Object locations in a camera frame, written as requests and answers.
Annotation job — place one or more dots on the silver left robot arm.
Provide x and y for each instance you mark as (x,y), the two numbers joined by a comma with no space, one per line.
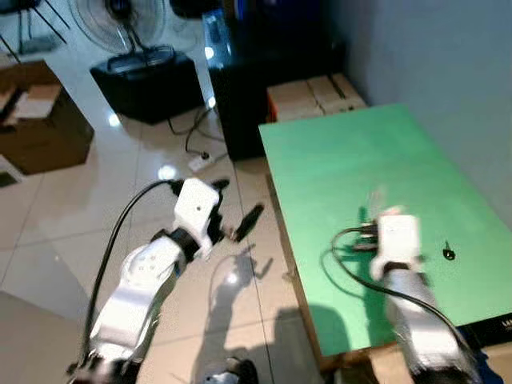
(140,292)

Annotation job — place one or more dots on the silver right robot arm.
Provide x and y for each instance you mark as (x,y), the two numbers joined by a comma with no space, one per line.
(420,328)

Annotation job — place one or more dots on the white power strip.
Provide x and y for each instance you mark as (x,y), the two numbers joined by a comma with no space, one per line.
(202,162)

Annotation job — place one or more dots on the green topped wooden table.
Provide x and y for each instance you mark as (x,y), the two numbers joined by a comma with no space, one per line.
(360,160)

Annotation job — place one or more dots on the black key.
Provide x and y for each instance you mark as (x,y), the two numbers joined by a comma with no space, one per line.
(448,254)

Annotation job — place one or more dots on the black cabinet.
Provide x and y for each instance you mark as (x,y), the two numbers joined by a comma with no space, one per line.
(256,88)

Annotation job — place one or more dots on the black low box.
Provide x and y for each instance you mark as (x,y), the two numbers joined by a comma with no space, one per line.
(148,92)

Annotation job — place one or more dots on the taped beige cardboard box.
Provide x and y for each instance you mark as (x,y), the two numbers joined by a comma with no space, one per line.
(308,96)

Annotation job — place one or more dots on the dark robot foot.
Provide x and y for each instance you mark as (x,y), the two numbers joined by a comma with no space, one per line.
(230,373)

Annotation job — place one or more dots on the black laser toner box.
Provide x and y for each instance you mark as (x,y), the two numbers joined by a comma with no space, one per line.
(500,330)

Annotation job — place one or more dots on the blue cloth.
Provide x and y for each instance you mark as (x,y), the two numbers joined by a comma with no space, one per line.
(488,366)

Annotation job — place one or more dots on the open brown cardboard box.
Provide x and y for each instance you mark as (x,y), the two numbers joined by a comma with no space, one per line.
(48,128)

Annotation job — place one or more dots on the black standing fan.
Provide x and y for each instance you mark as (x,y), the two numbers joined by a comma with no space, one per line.
(120,24)

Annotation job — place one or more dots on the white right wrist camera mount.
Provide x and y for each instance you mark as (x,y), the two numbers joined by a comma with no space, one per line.
(398,240)

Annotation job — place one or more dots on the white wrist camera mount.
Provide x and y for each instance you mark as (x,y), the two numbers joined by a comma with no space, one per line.
(196,206)
(398,240)

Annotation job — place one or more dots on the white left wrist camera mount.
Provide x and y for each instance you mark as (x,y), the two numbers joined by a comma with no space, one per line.
(196,206)

